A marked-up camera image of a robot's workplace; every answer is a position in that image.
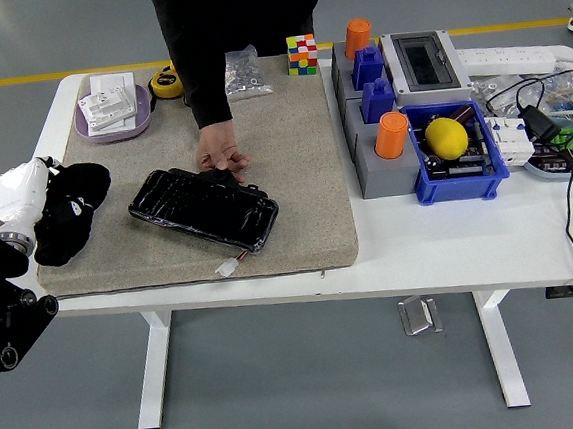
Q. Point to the colourful puzzle cube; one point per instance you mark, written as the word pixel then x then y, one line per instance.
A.
pixel 302 55

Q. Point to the small grey block base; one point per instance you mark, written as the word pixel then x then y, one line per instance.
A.
pixel 342 76

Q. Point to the silver metal bracket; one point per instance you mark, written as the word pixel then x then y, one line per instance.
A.
pixel 418 316

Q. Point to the blue peg block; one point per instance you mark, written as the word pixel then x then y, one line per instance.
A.
pixel 378 101
pixel 368 67

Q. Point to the purple oval tray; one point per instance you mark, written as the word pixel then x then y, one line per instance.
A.
pixel 143 111

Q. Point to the yellow tape measure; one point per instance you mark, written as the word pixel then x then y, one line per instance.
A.
pixel 166 84

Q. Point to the orange cylinder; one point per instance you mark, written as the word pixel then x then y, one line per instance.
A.
pixel 357 37
pixel 391 135

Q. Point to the person's torso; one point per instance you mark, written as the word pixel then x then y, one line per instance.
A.
pixel 244 12

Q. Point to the grey electrical distribution box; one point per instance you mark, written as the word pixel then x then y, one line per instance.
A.
pixel 424 62

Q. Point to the person's right hand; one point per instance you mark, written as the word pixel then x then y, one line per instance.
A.
pixel 217 145

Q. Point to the grey-brown mat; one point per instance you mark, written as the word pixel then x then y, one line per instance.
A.
pixel 290 199

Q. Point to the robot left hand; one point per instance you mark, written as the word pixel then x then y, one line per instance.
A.
pixel 16 195

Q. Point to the person's right forearm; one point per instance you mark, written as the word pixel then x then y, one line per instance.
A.
pixel 208 91

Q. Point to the clear bag of metal nuts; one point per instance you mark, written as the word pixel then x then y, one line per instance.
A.
pixel 249 77

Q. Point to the large grey block base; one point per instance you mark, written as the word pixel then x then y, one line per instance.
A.
pixel 383 176

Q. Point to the blue plastic bin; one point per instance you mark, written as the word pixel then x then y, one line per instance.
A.
pixel 460 186

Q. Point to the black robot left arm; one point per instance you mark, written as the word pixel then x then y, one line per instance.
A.
pixel 4 319

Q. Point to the white power strip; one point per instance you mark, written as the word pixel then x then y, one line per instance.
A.
pixel 504 60

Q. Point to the black glossy panel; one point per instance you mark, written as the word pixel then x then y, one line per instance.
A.
pixel 206 211

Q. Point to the brown capacitor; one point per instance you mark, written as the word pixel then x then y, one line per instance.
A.
pixel 463 112

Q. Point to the black circuit board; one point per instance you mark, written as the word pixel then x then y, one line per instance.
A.
pixel 463 166

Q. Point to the dark circuit board with chips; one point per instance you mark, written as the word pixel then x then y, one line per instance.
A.
pixel 552 158

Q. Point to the white table leg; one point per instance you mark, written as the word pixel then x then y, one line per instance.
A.
pixel 152 377
pixel 504 351

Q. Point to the black rag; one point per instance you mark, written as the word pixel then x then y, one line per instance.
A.
pixel 63 239

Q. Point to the white circuit breaker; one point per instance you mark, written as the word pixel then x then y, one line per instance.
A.
pixel 511 142

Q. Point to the yellow lemon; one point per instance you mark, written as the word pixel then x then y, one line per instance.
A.
pixel 446 138

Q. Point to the clear bag of white washers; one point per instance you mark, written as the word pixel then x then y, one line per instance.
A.
pixel 492 93

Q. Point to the flat white socket plate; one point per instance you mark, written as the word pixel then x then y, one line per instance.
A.
pixel 111 81

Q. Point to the thick white switch module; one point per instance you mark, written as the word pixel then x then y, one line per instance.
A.
pixel 107 110

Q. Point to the clear bag of blue parts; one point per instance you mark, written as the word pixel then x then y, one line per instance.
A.
pixel 564 92

